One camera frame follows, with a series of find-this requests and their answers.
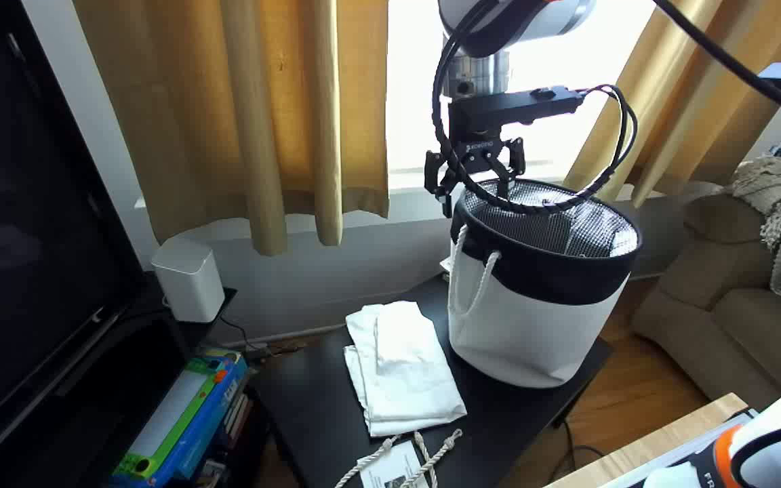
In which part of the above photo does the white cloth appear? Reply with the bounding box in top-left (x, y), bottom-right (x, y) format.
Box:
top-left (343, 299), bottom-right (473, 442)

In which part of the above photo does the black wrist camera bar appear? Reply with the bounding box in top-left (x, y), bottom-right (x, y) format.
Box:
top-left (448, 83), bottom-right (591, 129)

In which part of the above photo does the black flat screen television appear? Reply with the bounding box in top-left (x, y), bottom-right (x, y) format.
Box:
top-left (0, 0), bottom-right (169, 488)

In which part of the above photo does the light wooden table top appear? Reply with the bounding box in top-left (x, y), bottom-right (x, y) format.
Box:
top-left (545, 390), bottom-right (754, 488)

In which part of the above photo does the black and white laundry basket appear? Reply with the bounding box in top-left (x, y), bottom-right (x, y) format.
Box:
top-left (446, 177), bottom-right (646, 392)

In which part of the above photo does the mustard yellow curtain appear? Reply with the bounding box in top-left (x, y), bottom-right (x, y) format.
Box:
top-left (561, 0), bottom-right (781, 205)
top-left (74, 0), bottom-right (394, 257)

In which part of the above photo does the thick black hanging cable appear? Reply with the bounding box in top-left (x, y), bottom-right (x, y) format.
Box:
top-left (649, 0), bottom-right (781, 129)

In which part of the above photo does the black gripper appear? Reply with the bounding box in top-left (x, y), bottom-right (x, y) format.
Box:
top-left (423, 114), bottom-right (530, 197)

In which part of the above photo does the white speaker box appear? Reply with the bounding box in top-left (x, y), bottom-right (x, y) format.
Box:
top-left (149, 235), bottom-right (229, 324)

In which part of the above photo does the black looped wrist cable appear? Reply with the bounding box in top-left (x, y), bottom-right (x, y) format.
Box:
top-left (428, 0), bottom-right (641, 217)

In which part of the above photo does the white charger with cable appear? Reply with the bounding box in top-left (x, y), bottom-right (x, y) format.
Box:
top-left (332, 425), bottom-right (467, 488)

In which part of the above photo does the olive brown sofa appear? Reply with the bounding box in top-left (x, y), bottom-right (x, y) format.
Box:
top-left (629, 189), bottom-right (781, 413)

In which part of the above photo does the black low table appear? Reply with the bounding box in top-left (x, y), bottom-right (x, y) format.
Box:
top-left (252, 273), bottom-right (617, 488)

